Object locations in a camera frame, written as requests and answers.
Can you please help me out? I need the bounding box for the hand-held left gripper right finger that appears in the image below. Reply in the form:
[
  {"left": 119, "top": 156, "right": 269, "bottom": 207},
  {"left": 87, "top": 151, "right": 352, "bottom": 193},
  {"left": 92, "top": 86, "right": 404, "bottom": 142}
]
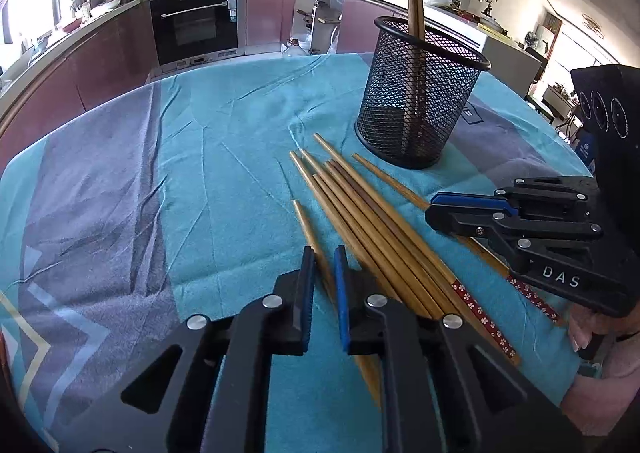
[{"left": 332, "top": 245, "right": 586, "bottom": 453}]

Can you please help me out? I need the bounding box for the teal and grey tablecloth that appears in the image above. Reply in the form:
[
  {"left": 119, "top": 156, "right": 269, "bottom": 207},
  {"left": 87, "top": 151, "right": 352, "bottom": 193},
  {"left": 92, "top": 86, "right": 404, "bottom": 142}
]
[{"left": 0, "top": 52, "right": 596, "bottom": 453}]

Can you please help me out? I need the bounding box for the white kitchen island counter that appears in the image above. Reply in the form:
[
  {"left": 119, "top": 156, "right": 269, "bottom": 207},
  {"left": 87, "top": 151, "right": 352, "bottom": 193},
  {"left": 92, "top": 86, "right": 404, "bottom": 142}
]
[{"left": 395, "top": 0, "right": 543, "bottom": 96}]

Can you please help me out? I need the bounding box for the black mesh utensil holder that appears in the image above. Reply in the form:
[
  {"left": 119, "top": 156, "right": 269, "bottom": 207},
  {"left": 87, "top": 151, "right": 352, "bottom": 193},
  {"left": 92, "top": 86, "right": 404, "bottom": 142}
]
[{"left": 354, "top": 16, "right": 492, "bottom": 170}]

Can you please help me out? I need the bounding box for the blue storage box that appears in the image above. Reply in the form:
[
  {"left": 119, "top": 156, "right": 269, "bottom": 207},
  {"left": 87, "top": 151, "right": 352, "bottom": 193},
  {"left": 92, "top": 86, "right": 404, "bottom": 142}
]
[{"left": 574, "top": 139, "right": 597, "bottom": 170}]

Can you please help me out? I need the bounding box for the person's right hand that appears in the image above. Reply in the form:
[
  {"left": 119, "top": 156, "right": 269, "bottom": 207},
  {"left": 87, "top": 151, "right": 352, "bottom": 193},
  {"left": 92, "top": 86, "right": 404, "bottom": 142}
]
[{"left": 565, "top": 305, "right": 608, "bottom": 361}]

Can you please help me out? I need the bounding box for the person's right forearm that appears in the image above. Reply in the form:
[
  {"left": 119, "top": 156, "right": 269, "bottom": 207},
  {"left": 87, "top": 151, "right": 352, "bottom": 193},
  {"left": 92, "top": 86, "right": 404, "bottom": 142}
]
[{"left": 559, "top": 313, "right": 640, "bottom": 436}]

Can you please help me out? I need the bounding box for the black built-in oven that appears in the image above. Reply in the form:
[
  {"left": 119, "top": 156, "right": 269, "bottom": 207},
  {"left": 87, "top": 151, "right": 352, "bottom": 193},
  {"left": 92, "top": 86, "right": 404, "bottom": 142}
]
[{"left": 149, "top": 0, "right": 241, "bottom": 64}]

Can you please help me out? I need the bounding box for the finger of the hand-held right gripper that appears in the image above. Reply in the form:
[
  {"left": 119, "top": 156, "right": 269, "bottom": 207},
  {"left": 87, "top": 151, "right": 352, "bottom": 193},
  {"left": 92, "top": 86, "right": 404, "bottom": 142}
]
[
  {"left": 424, "top": 207, "right": 640, "bottom": 319},
  {"left": 430, "top": 176, "right": 602, "bottom": 216}
]

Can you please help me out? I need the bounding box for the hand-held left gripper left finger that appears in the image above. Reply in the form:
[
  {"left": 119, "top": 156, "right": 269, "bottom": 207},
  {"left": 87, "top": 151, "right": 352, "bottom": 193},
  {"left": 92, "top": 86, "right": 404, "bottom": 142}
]
[{"left": 50, "top": 245, "right": 318, "bottom": 453}]

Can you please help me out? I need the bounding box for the bundle of wooden chopsticks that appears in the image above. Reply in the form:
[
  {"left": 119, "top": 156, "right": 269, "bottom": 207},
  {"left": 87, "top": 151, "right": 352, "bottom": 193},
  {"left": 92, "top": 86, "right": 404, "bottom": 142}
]
[{"left": 289, "top": 133, "right": 521, "bottom": 366}]

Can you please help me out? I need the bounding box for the mauve kitchen cabinet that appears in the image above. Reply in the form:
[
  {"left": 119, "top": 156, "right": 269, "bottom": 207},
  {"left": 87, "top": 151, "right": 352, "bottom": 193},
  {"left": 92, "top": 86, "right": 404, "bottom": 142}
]
[
  {"left": 336, "top": 0, "right": 401, "bottom": 54},
  {"left": 0, "top": 3, "right": 156, "bottom": 148},
  {"left": 245, "top": 0, "right": 298, "bottom": 56}
]

